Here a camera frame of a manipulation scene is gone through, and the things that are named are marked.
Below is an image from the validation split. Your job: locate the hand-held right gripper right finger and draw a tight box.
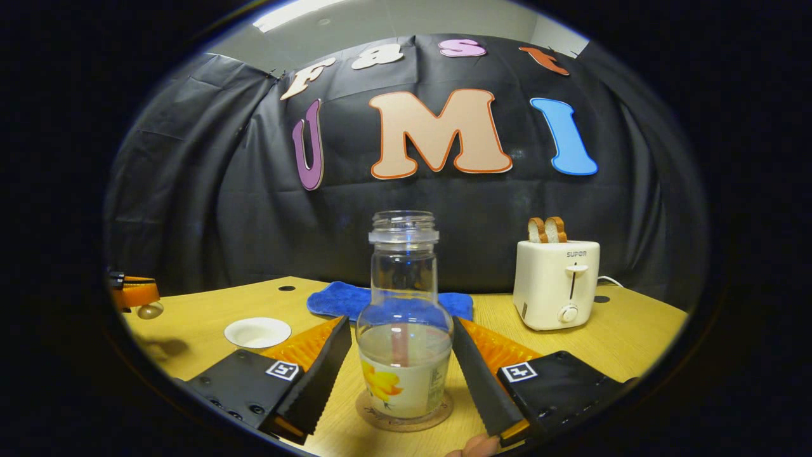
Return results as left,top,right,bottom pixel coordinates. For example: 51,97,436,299
451,316,638,447

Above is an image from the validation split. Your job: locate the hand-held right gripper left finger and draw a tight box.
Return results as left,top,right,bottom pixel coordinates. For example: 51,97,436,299
187,315,353,445

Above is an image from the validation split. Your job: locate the cream teacup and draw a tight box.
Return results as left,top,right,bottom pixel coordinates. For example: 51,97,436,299
224,317,292,349

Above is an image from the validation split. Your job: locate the round cork coaster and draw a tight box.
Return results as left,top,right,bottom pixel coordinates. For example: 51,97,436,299
355,388,455,433

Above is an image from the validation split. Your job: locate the clear glass water bottle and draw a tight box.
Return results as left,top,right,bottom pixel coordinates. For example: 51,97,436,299
356,211,455,420

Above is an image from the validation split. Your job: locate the blue folded towel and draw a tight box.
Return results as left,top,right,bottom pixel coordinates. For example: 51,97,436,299
307,281,474,322

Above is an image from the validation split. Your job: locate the white toaster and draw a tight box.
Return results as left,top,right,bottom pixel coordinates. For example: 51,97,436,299
513,240,601,331

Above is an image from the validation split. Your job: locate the black backdrop cloth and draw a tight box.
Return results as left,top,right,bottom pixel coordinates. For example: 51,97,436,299
103,35,708,312

